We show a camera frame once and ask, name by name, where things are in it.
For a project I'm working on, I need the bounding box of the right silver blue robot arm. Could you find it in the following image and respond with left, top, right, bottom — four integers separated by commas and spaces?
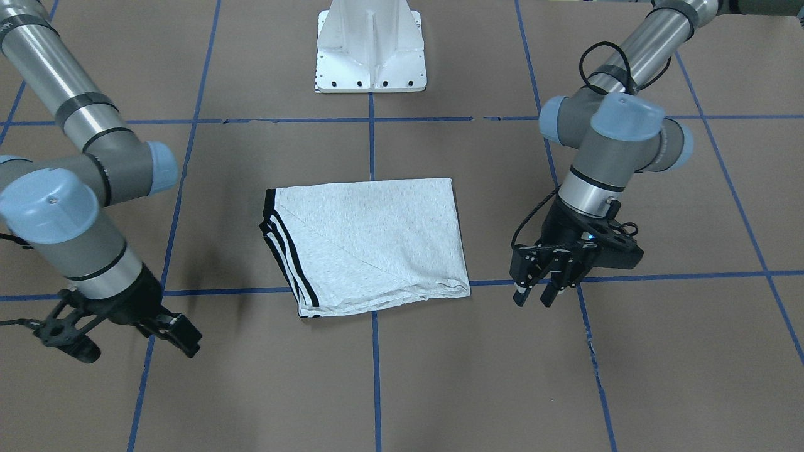
1, 1, 202, 363

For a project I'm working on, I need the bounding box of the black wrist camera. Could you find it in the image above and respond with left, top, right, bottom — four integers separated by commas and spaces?
33, 289, 106, 363
592, 235, 644, 270

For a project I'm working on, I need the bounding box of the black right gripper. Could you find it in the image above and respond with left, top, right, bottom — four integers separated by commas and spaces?
82, 264, 203, 358

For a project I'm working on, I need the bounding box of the grey cartoon print t-shirt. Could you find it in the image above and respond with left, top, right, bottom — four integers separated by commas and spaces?
259, 178, 471, 318

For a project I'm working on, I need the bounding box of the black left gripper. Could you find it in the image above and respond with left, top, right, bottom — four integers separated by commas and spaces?
510, 200, 622, 307

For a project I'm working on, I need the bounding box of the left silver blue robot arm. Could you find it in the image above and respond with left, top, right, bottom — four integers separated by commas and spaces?
510, 1, 802, 307

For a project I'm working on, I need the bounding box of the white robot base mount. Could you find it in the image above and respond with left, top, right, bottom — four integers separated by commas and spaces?
314, 1, 428, 94

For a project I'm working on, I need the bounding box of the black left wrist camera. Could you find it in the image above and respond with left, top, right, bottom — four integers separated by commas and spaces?
592, 235, 644, 270

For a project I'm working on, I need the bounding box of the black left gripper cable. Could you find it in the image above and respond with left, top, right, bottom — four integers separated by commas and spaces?
578, 41, 670, 95

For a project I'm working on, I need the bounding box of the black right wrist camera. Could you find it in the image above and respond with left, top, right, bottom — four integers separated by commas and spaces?
33, 289, 106, 363

